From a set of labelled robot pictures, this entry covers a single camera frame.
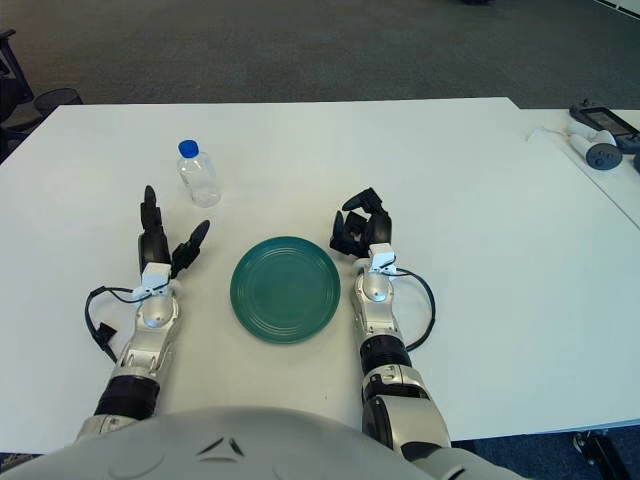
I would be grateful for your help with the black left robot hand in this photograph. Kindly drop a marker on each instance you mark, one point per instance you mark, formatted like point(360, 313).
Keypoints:
point(152, 245)

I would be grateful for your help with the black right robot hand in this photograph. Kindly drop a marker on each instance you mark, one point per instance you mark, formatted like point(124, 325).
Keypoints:
point(377, 225)

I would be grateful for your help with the clear bottle with blue cap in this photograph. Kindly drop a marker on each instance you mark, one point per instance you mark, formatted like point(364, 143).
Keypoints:
point(200, 175)

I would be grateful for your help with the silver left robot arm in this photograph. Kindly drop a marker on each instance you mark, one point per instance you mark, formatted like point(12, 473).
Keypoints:
point(150, 330)

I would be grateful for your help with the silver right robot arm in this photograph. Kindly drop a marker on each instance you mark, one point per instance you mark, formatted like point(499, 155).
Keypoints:
point(375, 310)

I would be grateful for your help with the green ceramic plate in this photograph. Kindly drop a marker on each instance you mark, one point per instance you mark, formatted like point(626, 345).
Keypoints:
point(285, 292)

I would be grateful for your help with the black mesh wastebasket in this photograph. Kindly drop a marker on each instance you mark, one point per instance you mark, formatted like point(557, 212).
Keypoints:
point(60, 100)

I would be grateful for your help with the black office chair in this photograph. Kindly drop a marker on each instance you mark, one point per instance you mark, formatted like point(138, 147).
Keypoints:
point(12, 85)

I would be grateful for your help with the grey robot torso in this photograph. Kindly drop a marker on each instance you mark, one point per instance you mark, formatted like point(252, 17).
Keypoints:
point(225, 450)

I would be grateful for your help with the white and grey VR controller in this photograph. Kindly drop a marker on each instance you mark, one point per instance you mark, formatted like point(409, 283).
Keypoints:
point(602, 155)

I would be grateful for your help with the dark grey device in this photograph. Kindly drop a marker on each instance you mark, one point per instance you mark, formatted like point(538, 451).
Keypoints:
point(636, 162)

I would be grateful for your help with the black table leg caster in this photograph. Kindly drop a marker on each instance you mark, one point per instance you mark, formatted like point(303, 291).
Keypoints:
point(597, 452)

